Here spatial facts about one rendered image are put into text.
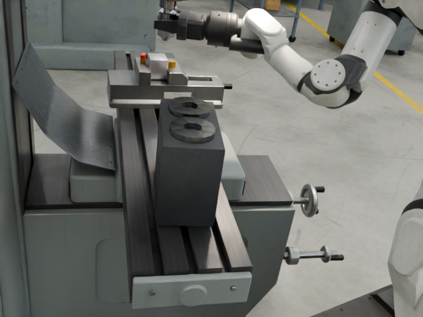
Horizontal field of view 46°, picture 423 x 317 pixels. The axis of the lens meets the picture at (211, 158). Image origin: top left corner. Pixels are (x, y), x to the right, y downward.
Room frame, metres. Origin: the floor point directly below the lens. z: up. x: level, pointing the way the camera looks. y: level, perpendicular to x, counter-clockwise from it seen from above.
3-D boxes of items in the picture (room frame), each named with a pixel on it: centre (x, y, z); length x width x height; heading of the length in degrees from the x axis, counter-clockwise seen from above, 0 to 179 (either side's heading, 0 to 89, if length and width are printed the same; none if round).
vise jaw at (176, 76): (1.43, 0.15, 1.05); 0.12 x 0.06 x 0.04; 18
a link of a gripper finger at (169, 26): (1.25, 0.16, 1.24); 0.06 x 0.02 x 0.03; 92
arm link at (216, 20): (1.28, 0.07, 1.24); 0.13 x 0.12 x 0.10; 2
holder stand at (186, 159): (0.91, 0.05, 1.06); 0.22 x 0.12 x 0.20; 10
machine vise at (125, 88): (1.42, 0.17, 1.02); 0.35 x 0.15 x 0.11; 108
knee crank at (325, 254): (1.28, -0.38, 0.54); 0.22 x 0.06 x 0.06; 105
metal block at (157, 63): (1.41, 0.20, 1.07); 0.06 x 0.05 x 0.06; 18
